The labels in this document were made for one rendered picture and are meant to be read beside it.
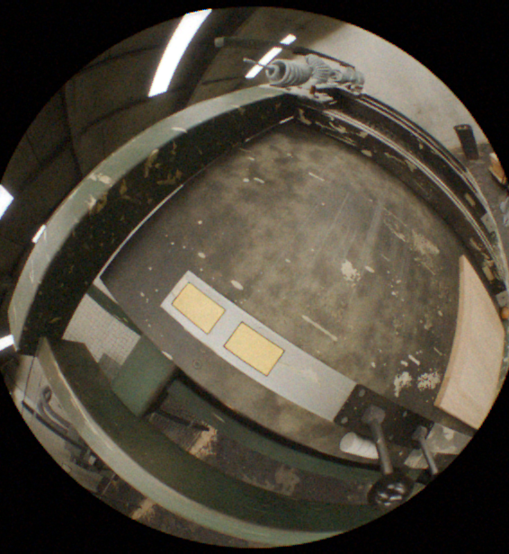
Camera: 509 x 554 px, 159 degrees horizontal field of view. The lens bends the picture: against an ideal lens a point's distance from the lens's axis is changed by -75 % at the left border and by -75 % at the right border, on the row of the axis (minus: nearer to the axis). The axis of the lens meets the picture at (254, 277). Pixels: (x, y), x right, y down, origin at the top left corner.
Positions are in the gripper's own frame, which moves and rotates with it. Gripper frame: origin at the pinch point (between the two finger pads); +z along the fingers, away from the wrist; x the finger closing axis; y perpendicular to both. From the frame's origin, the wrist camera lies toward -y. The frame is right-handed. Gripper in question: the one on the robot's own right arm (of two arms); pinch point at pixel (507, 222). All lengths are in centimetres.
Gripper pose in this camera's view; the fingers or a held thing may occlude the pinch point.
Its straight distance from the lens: 74.9
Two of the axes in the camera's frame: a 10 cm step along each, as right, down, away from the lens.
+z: 2.5, 5.8, 7.8
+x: -2.8, 8.1, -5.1
